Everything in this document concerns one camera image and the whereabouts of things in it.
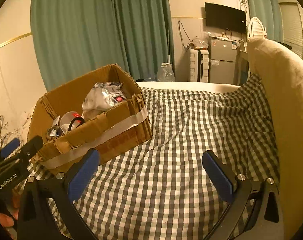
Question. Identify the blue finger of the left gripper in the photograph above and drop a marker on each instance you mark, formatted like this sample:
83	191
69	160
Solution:
26	149
9	148

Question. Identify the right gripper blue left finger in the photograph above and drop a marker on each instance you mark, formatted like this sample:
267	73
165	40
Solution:
36	221

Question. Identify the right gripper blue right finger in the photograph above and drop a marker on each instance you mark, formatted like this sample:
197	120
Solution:
265	221

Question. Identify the silver foil snack bag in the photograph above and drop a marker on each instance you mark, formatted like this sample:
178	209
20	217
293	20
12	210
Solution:
102	97

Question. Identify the crushed clear plastic bottle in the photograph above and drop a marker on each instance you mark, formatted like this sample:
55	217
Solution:
70	121

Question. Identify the brown cardboard box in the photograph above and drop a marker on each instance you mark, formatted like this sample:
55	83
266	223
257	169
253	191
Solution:
112	132

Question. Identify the green checkered bed sheet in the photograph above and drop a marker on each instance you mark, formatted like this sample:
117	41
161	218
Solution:
159	189

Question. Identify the green curtain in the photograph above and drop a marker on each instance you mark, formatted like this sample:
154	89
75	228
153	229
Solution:
74	37
268	12

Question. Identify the beige pillow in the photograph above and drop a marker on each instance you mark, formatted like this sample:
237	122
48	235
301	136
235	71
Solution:
281	72

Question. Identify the clear water jug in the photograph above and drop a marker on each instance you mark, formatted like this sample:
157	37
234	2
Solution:
165	73

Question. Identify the grey mini fridge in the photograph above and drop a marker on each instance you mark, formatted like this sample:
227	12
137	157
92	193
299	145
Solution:
222	61

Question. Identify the white suitcase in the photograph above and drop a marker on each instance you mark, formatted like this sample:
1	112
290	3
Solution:
198	65

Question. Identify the black wall television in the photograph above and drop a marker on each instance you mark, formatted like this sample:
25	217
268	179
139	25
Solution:
226	18

